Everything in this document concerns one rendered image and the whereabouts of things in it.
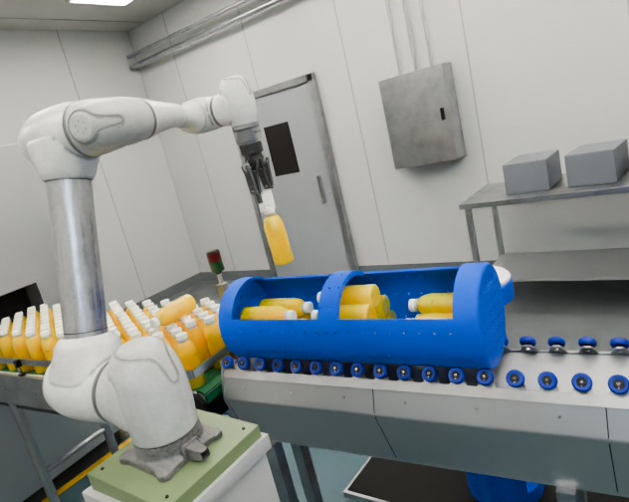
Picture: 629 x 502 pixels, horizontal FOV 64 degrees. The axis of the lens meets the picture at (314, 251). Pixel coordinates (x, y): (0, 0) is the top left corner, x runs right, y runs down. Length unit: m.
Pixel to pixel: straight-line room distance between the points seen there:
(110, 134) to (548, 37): 3.81
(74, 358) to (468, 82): 4.01
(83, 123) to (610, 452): 1.40
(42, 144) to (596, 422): 1.43
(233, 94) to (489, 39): 3.27
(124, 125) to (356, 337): 0.81
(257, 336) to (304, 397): 0.25
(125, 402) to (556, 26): 4.06
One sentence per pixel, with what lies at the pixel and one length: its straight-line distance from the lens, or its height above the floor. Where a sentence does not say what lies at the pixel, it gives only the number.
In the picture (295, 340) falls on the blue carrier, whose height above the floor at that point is 1.08.
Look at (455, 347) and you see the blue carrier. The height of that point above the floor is 1.07.
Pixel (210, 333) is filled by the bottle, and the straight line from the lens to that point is 1.95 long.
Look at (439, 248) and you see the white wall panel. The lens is 5.10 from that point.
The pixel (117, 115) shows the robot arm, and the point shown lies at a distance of 1.23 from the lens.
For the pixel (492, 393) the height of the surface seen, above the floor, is 0.92.
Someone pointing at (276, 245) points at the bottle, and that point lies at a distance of 1.74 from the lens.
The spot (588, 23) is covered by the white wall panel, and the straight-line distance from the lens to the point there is 4.53.
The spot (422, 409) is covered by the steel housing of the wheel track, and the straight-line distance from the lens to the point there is 1.51.
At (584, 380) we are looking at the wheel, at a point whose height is 0.97.
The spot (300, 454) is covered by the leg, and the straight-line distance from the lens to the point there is 2.15.
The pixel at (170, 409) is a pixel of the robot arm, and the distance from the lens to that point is 1.20.
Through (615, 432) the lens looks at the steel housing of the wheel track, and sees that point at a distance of 1.42.
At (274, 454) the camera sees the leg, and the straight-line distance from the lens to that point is 2.00.
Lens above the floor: 1.67
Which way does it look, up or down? 13 degrees down
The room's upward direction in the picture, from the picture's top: 14 degrees counter-clockwise
